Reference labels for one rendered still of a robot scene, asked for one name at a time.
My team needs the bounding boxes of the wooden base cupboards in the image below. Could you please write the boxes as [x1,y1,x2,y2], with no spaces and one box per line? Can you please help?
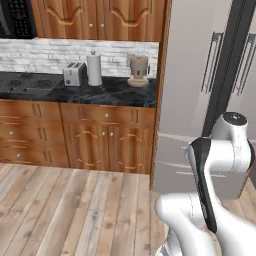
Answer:
[0,98,158,176]

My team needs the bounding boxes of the white paper towel roll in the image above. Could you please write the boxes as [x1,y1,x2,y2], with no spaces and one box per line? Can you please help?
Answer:
[85,49,104,88]

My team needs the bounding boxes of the silver fridge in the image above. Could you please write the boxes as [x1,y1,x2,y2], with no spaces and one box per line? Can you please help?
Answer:
[151,0,256,201]

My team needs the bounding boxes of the white toaster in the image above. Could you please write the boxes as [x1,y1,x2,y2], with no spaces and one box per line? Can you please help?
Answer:
[62,61,87,88]

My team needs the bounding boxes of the black hob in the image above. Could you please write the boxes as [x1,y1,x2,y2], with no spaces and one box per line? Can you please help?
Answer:
[0,71,64,98]

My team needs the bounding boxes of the black microwave oven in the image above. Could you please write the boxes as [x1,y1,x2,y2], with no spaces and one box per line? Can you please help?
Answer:
[0,0,38,40]

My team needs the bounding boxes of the wooden wall cupboards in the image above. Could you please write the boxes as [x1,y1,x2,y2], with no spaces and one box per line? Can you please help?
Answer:
[30,0,167,43]

